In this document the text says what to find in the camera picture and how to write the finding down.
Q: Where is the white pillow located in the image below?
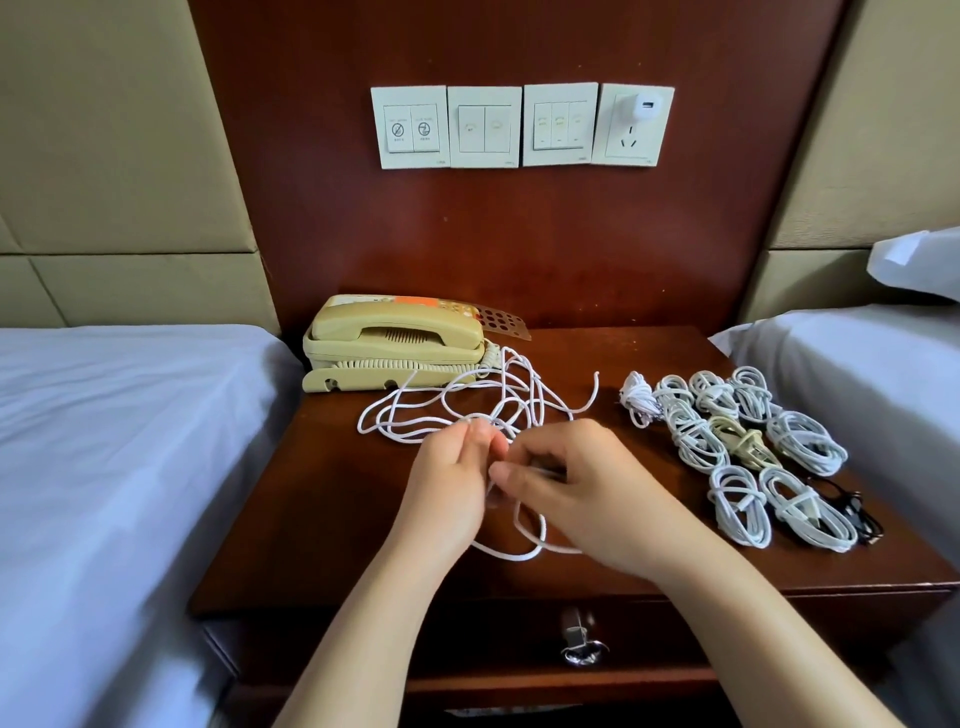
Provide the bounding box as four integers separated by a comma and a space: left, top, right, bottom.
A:
867, 228, 960, 302

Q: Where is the left bed white sheet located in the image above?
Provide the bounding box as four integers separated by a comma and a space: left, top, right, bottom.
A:
0, 325, 306, 728

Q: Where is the metal ring drawer handle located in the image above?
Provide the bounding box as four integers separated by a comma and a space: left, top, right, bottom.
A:
559, 606, 611, 668

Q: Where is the white double rocker wall switch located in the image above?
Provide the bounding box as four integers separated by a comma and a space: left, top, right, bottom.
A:
447, 85, 524, 168

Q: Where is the bed white sheet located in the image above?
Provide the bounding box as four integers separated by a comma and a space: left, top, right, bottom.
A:
709, 304, 960, 728
0, 325, 306, 728

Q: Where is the person's right hand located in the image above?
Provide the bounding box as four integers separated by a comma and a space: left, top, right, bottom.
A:
487, 420, 714, 584

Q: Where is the wooden nightstand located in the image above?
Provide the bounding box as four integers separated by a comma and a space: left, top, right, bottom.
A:
187, 325, 960, 728

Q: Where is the white wall socket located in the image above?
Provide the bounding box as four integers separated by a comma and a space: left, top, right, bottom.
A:
591, 82, 677, 167

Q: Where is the person's right forearm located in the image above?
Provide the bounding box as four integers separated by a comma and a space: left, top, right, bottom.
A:
660, 532, 905, 728

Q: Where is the thin black cable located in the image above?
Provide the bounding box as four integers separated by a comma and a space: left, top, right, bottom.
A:
829, 487, 887, 545

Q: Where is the beige corded telephone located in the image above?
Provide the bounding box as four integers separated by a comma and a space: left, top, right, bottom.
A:
301, 292, 533, 395

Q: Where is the cream cable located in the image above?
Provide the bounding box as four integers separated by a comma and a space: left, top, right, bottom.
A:
709, 417, 782, 471

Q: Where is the person's left hand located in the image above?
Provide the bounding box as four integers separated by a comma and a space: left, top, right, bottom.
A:
393, 417, 512, 572

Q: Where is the dark wooden wall panel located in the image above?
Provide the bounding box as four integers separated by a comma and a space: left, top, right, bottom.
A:
187, 0, 849, 339

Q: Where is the person's left forearm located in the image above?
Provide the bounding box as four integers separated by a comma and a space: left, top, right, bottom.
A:
274, 547, 467, 728

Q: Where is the beige padded headboard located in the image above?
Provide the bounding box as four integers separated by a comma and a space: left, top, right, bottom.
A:
0, 0, 282, 335
739, 0, 960, 321

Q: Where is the tangle of white cables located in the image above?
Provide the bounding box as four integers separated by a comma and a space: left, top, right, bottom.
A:
357, 345, 602, 449

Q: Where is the right bed white sheet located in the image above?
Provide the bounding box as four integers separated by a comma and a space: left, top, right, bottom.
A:
709, 304, 960, 728

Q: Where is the dark wooden drawer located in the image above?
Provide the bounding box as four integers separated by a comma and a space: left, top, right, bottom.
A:
225, 600, 939, 684

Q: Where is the white triple rocker wall switch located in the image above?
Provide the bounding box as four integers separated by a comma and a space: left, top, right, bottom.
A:
522, 82, 600, 167

